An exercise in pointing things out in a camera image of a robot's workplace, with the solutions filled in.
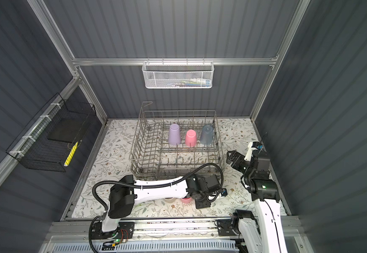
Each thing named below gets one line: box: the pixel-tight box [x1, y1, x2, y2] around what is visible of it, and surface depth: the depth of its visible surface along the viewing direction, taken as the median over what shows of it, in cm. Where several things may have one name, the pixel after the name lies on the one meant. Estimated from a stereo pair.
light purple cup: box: [168, 123, 182, 146], surface depth 96 cm
